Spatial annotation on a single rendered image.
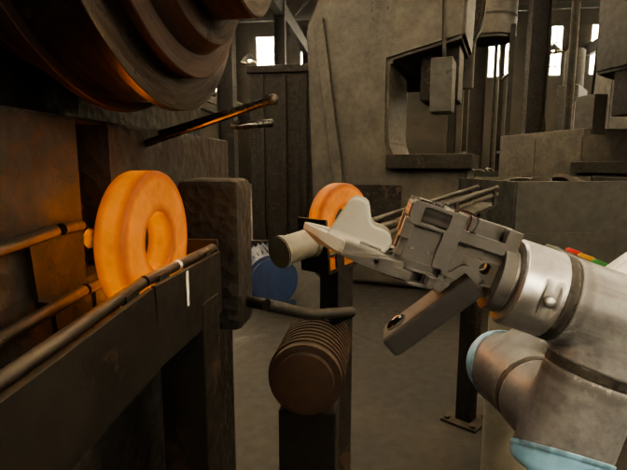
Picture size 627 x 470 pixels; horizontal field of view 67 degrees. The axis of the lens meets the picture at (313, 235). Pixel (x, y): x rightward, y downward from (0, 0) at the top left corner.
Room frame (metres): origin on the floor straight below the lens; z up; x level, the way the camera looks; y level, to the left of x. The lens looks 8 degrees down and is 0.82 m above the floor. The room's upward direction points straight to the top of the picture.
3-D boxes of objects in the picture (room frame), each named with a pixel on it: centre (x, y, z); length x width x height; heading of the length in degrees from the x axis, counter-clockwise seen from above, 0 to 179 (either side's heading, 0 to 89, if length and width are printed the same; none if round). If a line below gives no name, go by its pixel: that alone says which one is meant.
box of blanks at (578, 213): (2.78, -1.43, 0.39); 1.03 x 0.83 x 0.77; 97
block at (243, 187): (0.76, 0.16, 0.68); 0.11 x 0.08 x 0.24; 82
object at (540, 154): (4.34, -2.20, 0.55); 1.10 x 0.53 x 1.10; 12
